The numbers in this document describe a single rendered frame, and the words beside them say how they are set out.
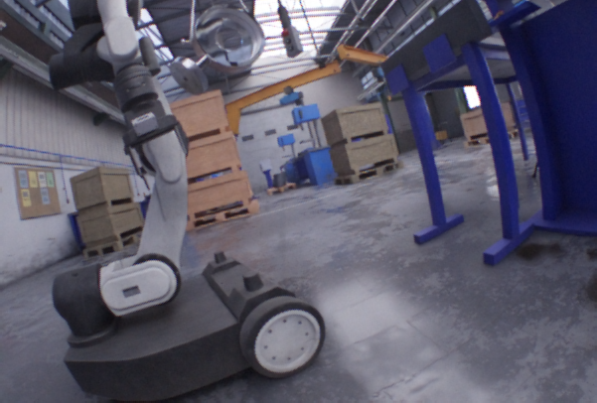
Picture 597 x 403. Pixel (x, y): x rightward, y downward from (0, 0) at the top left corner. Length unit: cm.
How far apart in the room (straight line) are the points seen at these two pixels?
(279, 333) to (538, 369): 55
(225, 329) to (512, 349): 61
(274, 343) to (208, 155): 380
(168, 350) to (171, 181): 40
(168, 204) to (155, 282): 20
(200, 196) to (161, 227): 351
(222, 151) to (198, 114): 75
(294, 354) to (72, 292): 58
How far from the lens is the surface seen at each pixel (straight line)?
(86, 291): 76
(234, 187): 411
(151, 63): 61
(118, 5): 70
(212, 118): 436
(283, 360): 64
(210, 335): 61
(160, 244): 72
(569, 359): 63
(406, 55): 120
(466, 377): 59
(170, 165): 67
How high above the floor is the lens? 46
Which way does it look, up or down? 2 degrees down
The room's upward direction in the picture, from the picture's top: 15 degrees counter-clockwise
